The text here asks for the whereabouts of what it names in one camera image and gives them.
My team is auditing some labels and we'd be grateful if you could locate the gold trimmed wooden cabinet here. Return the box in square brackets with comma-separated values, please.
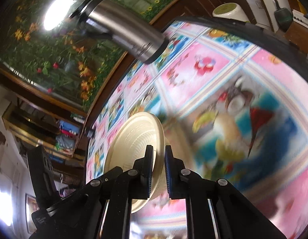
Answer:
[2, 103, 87, 161]

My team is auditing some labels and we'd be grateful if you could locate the printed fruit and flower tablecloth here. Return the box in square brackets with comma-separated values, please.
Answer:
[86, 20, 308, 239]

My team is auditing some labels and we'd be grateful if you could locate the brown wooden side cabinet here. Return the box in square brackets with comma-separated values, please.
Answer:
[285, 9, 308, 55]

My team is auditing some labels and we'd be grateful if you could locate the dark green jug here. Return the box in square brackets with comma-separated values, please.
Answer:
[272, 0, 294, 32]

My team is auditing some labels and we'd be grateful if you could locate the small white paper bowl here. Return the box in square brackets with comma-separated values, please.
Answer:
[103, 112, 169, 214]

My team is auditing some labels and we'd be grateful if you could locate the floral wall mural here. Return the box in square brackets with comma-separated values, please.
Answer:
[0, 0, 180, 111]

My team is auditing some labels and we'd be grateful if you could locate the framed wall painting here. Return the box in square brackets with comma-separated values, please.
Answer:
[25, 193, 39, 233]

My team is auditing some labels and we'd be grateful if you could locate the white bucket with yellow lid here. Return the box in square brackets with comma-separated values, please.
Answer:
[212, 2, 250, 23]

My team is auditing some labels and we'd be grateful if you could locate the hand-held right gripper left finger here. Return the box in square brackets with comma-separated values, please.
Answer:
[30, 144, 154, 239]

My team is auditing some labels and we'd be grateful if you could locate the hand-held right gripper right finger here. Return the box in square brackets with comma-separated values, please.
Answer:
[164, 145, 287, 239]

